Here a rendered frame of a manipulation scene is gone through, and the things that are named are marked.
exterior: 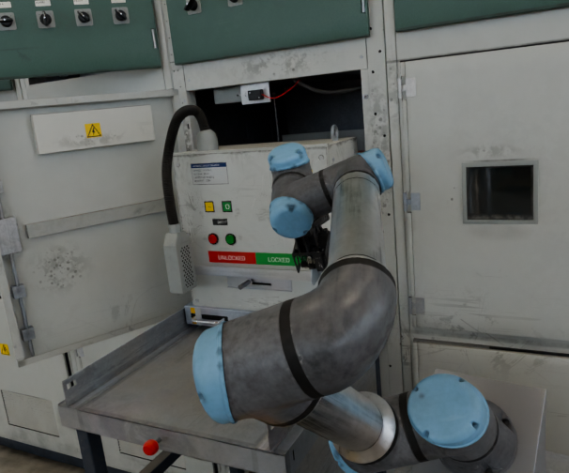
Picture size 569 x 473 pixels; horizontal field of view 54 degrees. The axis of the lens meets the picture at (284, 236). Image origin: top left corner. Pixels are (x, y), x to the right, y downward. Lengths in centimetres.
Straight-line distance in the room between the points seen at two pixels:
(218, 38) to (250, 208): 53
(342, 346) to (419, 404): 39
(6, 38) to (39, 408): 165
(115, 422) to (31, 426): 159
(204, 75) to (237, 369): 130
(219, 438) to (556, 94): 108
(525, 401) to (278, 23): 113
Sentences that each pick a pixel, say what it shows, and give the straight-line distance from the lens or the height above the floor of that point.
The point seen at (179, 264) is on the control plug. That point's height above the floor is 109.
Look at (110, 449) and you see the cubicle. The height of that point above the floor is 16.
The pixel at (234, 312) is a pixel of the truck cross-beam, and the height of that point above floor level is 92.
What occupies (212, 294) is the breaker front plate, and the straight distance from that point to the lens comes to 170.
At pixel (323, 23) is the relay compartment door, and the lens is 160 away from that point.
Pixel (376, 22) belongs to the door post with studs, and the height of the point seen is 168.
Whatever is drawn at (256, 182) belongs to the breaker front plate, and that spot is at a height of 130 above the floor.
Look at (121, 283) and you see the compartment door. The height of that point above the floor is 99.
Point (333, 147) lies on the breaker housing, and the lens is 145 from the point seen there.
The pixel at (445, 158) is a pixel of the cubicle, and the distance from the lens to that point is 151.
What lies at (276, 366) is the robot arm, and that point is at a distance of 61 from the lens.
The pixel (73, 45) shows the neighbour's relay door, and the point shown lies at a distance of 188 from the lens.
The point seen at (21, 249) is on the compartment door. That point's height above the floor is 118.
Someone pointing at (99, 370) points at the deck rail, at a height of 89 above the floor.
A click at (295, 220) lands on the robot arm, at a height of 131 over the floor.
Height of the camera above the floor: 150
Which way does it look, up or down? 13 degrees down
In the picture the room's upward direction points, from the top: 6 degrees counter-clockwise
